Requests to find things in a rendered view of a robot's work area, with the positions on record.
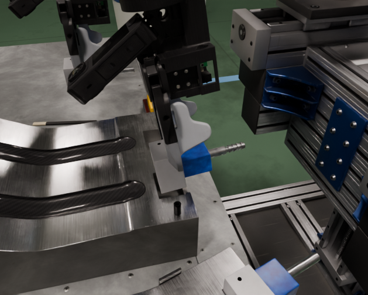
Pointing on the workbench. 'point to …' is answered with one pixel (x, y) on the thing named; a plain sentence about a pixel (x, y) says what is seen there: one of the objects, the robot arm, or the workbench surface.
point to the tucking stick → (62, 123)
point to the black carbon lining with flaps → (54, 208)
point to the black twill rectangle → (169, 275)
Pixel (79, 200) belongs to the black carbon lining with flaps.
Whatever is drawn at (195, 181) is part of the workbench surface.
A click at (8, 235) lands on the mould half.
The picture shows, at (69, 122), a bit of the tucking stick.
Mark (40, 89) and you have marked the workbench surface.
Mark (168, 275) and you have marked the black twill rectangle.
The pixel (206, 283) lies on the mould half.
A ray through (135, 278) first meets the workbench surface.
